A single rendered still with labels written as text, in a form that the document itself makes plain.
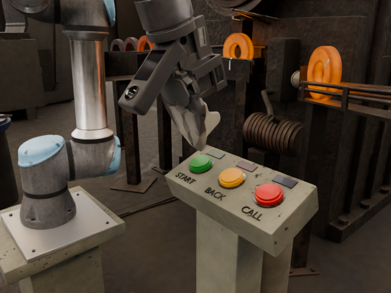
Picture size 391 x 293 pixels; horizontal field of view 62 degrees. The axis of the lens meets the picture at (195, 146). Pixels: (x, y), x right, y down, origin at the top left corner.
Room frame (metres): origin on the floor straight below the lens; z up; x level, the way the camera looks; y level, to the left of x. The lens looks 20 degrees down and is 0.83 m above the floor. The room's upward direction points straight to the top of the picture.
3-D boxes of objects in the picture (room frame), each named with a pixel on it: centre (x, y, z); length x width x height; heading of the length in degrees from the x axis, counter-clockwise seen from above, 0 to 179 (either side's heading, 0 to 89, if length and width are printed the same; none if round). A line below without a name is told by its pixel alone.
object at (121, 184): (1.69, 0.37, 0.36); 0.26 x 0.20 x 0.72; 75
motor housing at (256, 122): (1.14, -0.29, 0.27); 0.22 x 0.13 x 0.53; 40
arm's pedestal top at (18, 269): (0.83, 0.43, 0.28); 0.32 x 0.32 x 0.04; 42
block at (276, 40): (1.30, -0.34, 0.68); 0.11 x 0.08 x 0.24; 130
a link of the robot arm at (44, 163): (0.83, 0.41, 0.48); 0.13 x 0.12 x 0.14; 117
